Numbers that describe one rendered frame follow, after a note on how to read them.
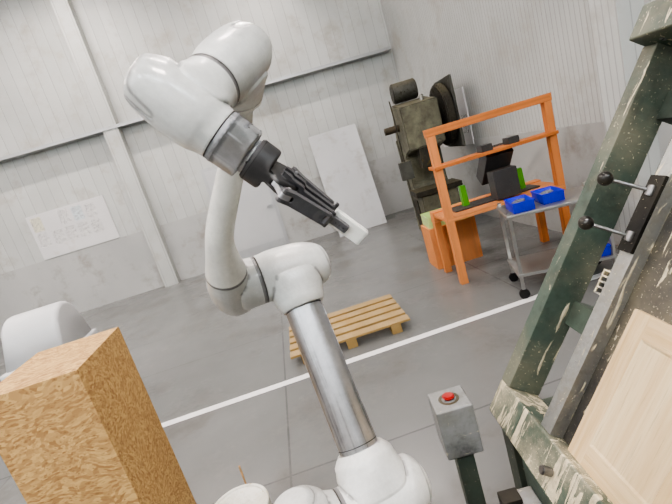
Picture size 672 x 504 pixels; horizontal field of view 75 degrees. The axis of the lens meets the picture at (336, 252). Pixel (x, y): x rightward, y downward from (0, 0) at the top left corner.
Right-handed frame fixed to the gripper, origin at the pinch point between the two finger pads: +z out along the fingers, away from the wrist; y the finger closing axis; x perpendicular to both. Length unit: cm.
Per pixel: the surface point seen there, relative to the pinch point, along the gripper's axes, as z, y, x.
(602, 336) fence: 77, 23, -8
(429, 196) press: 214, 563, 84
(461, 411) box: 75, 30, 38
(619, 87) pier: 186, 328, -126
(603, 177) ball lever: 53, 39, -37
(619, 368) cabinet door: 78, 13, -7
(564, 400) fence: 82, 18, 11
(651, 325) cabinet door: 74, 14, -19
